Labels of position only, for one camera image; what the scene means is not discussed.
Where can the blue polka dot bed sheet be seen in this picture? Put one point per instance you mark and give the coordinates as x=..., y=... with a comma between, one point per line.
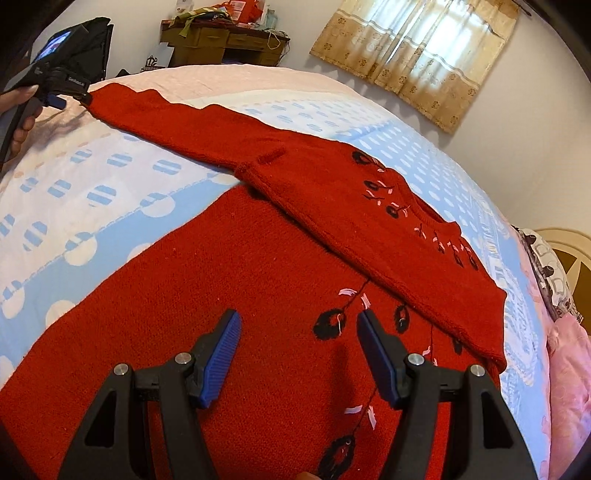
x=92, y=194

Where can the red boxes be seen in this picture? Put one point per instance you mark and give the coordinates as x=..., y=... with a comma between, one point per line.
x=249, y=11

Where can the red knitted sweater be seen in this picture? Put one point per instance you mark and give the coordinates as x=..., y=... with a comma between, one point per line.
x=258, y=258

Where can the person's left hand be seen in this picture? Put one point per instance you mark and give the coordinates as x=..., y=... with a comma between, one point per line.
x=21, y=94

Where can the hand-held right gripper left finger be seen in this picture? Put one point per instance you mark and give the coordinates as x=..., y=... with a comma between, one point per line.
x=221, y=360

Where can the pink pillow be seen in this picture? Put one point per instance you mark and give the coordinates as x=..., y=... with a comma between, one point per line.
x=570, y=369

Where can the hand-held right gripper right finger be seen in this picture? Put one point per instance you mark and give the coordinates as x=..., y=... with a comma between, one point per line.
x=376, y=360

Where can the brown wooden desk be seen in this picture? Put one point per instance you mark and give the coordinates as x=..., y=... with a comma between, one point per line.
x=231, y=46

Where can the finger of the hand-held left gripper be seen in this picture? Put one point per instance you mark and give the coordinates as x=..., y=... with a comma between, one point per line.
x=82, y=97
x=55, y=100

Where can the beige patterned curtain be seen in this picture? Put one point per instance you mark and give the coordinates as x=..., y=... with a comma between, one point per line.
x=415, y=50

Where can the cream star headboard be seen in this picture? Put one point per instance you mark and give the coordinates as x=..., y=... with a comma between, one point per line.
x=575, y=258

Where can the grey patterned pillow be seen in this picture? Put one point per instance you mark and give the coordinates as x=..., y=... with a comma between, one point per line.
x=547, y=272

